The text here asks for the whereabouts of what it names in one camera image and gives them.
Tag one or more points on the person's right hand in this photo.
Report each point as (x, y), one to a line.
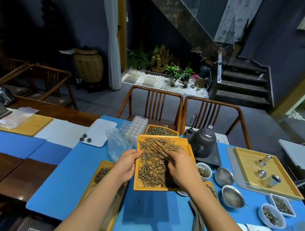
(184, 171)

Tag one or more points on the person's left hand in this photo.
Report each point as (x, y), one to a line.
(124, 166)

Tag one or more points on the person's left thumb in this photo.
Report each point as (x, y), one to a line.
(136, 153)

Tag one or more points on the person's right thumb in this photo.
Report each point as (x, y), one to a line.
(171, 165)

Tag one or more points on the brown wooden tweezers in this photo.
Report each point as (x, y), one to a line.
(159, 150)

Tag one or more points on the yellow bamboo tea tray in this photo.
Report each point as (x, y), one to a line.
(140, 186)

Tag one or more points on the person's right forearm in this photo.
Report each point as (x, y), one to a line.
(212, 209)

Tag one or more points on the person's left forearm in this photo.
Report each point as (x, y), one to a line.
(95, 204)

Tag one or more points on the pile of dried tea leaves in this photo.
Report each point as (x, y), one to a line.
(152, 166)

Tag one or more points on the clear plastic bag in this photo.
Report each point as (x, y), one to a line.
(115, 145)

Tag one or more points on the clear plastic ball mould trays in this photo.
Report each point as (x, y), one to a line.
(134, 129)

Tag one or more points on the small white dish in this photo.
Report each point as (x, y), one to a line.
(182, 193)

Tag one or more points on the small bamboo tray with tea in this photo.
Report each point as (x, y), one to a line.
(160, 131)

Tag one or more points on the white bowl with tea leaves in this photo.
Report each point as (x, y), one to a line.
(204, 171)

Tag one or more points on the grey water spout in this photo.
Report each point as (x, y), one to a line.
(190, 132)

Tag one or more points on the long bamboo tray with tea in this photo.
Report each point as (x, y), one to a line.
(102, 172)

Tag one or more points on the grey electric kettle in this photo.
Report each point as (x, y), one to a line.
(203, 142)

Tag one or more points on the black kettle heater base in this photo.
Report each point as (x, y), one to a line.
(213, 161)

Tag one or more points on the white rectangular tray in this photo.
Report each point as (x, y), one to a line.
(100, 132)

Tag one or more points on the tiny bamboo tray with tea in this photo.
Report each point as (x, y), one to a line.
(211, 189)

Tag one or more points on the wooden slat-back chair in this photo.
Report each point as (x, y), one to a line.
(209, 111)
(154, 104)

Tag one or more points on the metal mesh strainer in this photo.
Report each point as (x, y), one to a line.
(233, 197)
(224, 176)

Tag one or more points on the grey folded cloth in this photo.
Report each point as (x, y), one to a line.
(196, 216)

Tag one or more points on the grey silicone mat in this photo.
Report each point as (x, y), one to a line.
(230, 159)

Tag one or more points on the large blue table mat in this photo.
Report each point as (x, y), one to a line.
(71, 180)

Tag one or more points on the bed of white pebbles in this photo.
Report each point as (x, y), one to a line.
(164, 83)

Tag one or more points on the white table mat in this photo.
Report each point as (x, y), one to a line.
(62, 133)

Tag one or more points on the metal tweezers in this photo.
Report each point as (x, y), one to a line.
(247, 184)

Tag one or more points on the large bamboo tray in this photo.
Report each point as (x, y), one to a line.
(250, 166)

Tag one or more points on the small blue table mat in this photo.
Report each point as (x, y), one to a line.
(50, 153)
(19, 145)

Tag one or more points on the green potted plant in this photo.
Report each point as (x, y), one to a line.
(172, 73)
(186, 76)

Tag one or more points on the small metal tin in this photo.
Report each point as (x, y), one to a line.
(274, 180)
(265, 160)
(261, 174)

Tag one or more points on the brown rockery with plants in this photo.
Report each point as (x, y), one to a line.
(160, 58)

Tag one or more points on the dark blue ceramic pot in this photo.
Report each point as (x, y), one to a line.
(204, 71)

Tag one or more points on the large beige ceramic jar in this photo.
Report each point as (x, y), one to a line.
(88, 65)

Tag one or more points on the flat bamboo tray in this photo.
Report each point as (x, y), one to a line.
(33, 126)

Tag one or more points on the white curtain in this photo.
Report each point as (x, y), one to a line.
(113, 47)

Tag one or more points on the dark staircase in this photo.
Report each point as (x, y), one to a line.
(243, 81)

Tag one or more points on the white round bowl with tea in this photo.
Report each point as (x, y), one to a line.
(271, 216)

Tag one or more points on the wooden armchair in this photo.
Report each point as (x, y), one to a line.
(45, 81)

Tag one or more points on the white square dish with tea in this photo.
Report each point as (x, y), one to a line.
(282, 205)

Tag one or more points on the white side table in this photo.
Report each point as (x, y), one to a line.
(293, 152)

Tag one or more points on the crumpled clear plastic bags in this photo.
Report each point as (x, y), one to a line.
(14, 116)

